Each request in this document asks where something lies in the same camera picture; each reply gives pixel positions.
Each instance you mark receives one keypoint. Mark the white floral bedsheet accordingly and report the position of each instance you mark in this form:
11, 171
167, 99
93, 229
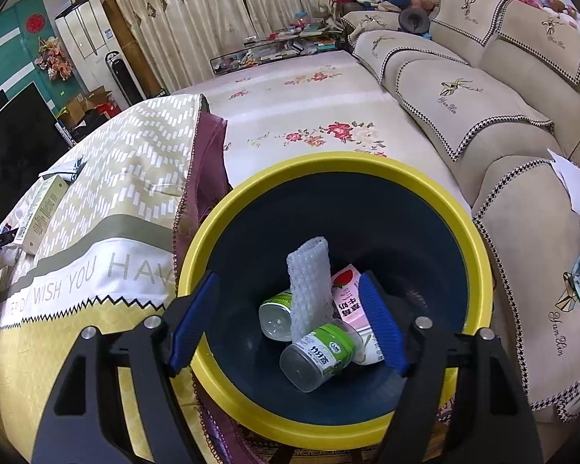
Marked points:
319, 101

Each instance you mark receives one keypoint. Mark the artificial flower bunch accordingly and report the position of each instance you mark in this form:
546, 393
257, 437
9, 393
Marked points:
53, 58

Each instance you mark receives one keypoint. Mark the yellow white printed blanket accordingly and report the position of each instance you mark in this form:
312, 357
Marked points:
125, 179

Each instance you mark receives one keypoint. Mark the white flat packet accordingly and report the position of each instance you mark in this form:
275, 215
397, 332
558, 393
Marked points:
60, 169

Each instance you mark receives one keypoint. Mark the black white tower fan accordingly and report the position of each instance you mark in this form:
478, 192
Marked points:
125, 82

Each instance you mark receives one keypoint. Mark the white papers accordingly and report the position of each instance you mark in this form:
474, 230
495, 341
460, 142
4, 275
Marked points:
573, 179

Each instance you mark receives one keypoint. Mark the cluttered glass side table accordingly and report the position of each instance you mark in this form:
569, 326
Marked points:
270, 53

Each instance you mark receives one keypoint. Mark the dark grey round cushion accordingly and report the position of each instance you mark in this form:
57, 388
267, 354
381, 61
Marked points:
415, 20

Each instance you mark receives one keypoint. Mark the yellow rimmed dark bin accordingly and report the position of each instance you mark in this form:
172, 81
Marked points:
415, 251

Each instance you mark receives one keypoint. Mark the white foam net sleeve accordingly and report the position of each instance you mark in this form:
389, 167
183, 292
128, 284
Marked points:
309, 280

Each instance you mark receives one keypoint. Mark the open cardboard box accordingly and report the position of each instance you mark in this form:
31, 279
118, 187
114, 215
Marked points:
89, 104

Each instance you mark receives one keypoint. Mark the clear bottle green label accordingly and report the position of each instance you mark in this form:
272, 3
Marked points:
275, 314
319, 353

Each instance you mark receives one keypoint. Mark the white upright book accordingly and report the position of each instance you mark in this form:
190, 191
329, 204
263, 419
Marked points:
65, 134

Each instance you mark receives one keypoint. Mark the pink milk carton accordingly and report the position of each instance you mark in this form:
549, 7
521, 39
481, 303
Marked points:
348, 299

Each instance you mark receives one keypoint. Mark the purple lace-edged cloth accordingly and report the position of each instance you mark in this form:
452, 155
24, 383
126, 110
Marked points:
208, 164

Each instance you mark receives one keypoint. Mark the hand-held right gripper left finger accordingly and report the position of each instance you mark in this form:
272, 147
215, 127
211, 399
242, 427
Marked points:
193, 319

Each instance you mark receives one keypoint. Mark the red round wall ornament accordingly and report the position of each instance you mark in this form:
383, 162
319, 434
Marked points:
35, 23

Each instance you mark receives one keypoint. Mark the black flat television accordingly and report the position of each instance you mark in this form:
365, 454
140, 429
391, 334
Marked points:
14, 145

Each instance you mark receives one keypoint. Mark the beige carton box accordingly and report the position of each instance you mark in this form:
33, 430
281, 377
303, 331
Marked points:
38, 212

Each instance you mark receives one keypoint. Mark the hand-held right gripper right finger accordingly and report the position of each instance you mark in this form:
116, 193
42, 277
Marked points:
382, 324

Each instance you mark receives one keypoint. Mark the beige sofa with covers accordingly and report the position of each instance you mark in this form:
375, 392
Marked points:
512, 130

